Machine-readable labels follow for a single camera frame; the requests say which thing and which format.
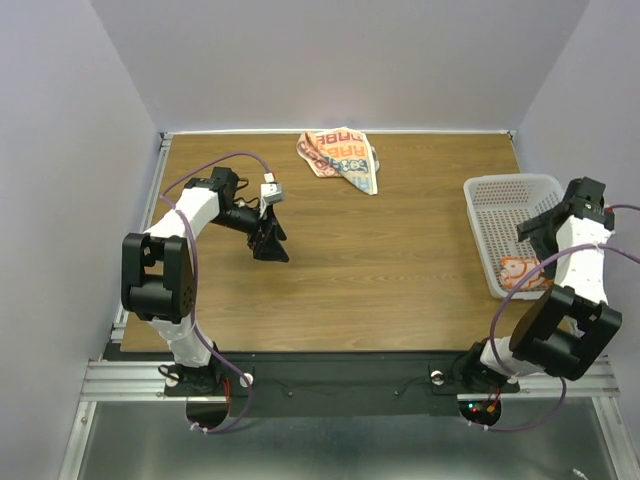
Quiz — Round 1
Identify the orange flower towel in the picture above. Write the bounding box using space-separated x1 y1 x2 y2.
499 257 548 291

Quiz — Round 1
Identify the lettered beige towel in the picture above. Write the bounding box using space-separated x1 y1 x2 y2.
296 127 379 196

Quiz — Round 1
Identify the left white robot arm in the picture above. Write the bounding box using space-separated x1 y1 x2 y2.
121 167 289 397

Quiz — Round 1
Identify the aluminium rail frame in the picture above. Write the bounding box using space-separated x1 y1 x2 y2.
61 133 639 479

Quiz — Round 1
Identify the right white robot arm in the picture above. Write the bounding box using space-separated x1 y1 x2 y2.
460 177 622 390

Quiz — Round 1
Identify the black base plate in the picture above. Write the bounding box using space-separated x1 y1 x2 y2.
158 350 519 420

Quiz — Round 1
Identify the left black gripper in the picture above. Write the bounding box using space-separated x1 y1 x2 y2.
211 199 290 263

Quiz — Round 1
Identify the white plastic basket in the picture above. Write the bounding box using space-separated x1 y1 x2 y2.
463 174 564 299

